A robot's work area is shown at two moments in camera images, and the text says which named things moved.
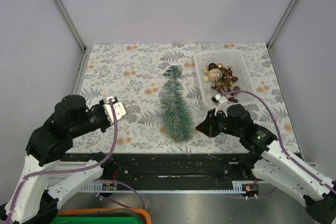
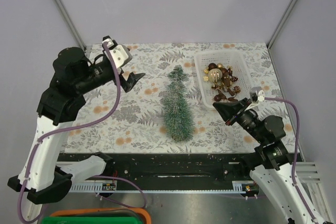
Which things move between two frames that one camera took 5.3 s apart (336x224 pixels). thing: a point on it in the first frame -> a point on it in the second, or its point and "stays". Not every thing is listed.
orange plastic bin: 106,212 stays
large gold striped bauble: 215,75 stays
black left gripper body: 97,118 -> 100,74
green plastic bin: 97,220 stays
